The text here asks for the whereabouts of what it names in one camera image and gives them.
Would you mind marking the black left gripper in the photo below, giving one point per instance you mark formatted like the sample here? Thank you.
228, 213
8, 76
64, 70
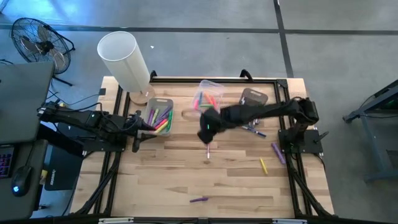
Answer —
133, 124

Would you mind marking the light green thick highlighter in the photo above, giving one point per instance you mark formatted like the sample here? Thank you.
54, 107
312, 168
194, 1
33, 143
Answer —
155, 115

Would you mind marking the smoky dark plastic bin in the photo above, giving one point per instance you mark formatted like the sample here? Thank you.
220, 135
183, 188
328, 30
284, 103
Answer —
253, 99

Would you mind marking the dark red dry erase marker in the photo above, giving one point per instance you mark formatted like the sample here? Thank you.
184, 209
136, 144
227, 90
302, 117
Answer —
208, 152

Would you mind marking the blue grey metal cart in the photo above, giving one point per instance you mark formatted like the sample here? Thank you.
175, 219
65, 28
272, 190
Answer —
379, 175

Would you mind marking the pink slim highlighter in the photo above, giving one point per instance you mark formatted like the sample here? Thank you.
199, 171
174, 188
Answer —
213, 101
196, 104

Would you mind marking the black computer mouse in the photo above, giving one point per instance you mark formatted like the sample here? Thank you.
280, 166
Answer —
21, 182

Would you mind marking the small black square tag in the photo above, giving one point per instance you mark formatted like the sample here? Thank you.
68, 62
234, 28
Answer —
102, 91

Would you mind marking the backlit computer keyboard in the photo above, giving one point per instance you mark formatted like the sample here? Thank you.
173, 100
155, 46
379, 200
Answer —
6, 161

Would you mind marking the grey computer monitor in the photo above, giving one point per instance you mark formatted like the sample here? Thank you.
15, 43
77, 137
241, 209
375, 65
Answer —
25, 102

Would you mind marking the purple slim highlighter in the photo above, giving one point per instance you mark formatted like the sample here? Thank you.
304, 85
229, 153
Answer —
199, 199

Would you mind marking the teal slim highlighter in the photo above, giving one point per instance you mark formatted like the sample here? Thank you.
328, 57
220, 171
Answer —
201, 99

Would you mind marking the white cylinder table lamp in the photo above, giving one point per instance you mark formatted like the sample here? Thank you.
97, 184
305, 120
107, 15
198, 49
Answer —
122, 59

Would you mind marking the black floor fan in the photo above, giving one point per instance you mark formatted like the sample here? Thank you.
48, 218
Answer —
40, 46

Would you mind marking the silver aluminium bracket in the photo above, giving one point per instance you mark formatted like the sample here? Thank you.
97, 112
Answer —
116, 221
289, 221

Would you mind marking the black flat bar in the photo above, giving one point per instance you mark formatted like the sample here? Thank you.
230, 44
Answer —
59, 141

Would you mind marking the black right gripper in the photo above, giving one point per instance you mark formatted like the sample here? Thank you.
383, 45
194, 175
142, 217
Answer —
214, 119

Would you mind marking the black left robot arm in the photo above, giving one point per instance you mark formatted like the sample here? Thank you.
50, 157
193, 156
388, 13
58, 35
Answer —
77, 116

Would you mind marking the clear plastic bin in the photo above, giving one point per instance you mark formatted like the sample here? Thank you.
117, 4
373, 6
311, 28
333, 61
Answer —
211, 87

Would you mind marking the orange slim highlighter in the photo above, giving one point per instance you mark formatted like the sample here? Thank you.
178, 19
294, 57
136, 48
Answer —
207, 98

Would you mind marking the yellow slim highlighter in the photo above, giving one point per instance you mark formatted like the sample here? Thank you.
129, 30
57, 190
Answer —
263, 166

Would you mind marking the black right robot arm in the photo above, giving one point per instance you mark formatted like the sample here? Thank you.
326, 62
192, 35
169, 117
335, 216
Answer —
264, 110

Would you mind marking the pink thick highlighter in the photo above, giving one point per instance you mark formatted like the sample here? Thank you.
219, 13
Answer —
161, 124

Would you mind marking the purple thick highlighter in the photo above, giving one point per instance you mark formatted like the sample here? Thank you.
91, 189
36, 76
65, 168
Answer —
150, 116
164, 112
161, 119
278, 153

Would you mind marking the green slim highlighter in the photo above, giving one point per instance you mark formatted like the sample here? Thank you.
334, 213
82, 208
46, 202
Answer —
206, 106

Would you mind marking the dark grey desk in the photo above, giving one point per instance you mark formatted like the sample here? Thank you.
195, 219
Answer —
18, 208

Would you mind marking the light grey plastic bin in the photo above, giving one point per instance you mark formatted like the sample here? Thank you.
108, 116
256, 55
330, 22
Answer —
160, 104

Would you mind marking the yellow thick highlighter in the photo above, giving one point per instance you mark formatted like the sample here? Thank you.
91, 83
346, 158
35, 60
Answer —
163, 127

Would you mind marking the black aluminium table frame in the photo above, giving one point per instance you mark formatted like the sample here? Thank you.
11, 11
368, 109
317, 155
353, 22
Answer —
174, 80

